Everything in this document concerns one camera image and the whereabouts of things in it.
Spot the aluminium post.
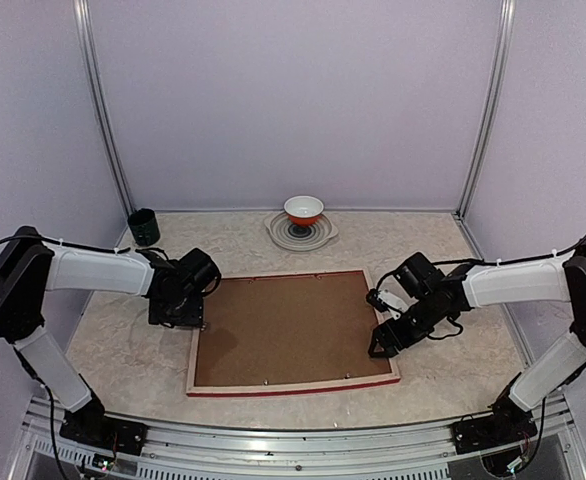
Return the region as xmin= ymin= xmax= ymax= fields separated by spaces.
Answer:
xmin=73 ymin=0 xmax=135 ymax=217
xmin=456 ymin=0 xmax=517 ymax=222

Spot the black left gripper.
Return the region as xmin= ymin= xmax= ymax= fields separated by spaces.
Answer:
xmin=150 ymin=293 xmax=205 ymax=328

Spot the brown backing board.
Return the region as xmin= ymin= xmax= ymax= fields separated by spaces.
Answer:
xmin=192 ymin=269 xmax=393 ymax=389

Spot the orange white bowl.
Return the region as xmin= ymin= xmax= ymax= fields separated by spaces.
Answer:
xmin=284 ymin=195 xmax=325 ymax=227

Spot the grey striped plate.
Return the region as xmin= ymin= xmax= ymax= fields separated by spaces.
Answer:
xmin=264 ymin=212 xmax=339 ymax=252

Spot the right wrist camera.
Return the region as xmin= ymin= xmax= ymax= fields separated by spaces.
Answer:
xmin=366 ymin=288 xmax=408 ymax=320

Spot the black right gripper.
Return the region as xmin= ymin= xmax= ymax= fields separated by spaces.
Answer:
xmin=367 ymin=293 xmax=441 ymax=358

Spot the right aluminium post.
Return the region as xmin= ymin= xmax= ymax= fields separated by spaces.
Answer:
xmin=456 ymin=0 xmax=517 ymax=222

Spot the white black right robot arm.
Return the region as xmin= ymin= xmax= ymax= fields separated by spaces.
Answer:
xmin=366 ymin=238 xmax=586 ymax=444

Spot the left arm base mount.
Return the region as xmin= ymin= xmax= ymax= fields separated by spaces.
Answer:
xmin=60 ymin=411 xmax=148 ymax=456

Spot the left aluminium post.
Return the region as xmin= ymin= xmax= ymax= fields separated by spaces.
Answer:
xmin=73 ymin=0 xmax=135 ymax=217

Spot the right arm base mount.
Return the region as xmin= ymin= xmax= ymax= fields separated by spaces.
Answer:
xmin=451 ymin=414 xmax=538 ymax=455

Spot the dark green mug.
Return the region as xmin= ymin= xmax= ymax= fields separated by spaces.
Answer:
xmin=127 ymin=208 xmax=161 ymax=247

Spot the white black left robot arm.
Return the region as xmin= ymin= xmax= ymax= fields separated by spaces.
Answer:
xmin=0 ymin=226 xmax=222 ymax=445

